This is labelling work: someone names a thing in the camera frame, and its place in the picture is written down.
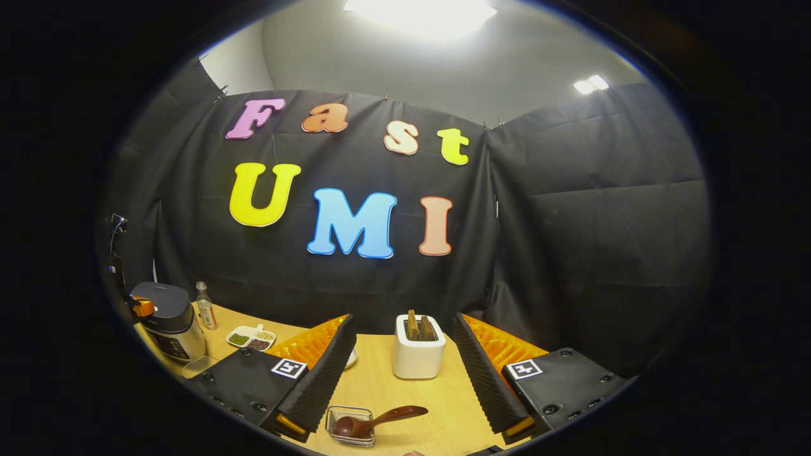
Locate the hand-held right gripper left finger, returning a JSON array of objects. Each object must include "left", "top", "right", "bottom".
[{"left": 190, "top": 313, "right": 357, "bottom": 443}]

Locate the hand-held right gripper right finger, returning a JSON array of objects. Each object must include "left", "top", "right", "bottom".
[{"left": 453, "top": 312, "right": 637, "bottom": 445}]

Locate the black silver rice cooker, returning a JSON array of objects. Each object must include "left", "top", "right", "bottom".
[{"left": 130, "top": 282, "right": 207, "bottom": 363}]

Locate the dark wooden spoon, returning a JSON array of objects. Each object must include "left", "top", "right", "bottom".
[{"left": 333, "top": 406, "right": 429, "bottom": 440}]

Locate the metal wire chopstick holder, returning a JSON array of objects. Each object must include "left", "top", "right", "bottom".
[{"left": 325, "top": 405, "right": 376, "bottom": 448}]

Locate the small clear bottle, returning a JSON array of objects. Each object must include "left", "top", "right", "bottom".
[{"left": 195, "top": 282, "right": 218, "bottom": 331}]

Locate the white toaster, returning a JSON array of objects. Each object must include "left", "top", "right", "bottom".
[{"left": 393, "top": 314, "right": 446, "bottom": 380}]

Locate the clear glass dish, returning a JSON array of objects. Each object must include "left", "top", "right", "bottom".
[{"left": 182, "top": 356, "right": 219, "bottom": 379}]

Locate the white divided bean dish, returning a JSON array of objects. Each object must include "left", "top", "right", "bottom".
[{"left": 226, "top": 324, "right": 277, "bottom": 352}]

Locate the black backdrop cloth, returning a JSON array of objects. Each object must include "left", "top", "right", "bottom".
[{"left": 101, "top": 57, "right": 710, "bottom": 381}]

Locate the small ceiling light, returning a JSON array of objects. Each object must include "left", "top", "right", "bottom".
[{"left": 573, "top": 75, "right": 610, "bottom": 96}]

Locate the large ceiling light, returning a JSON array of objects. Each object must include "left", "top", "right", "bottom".
[{"left": 345, "top": 0, "right": 498, "bottom": 39}]

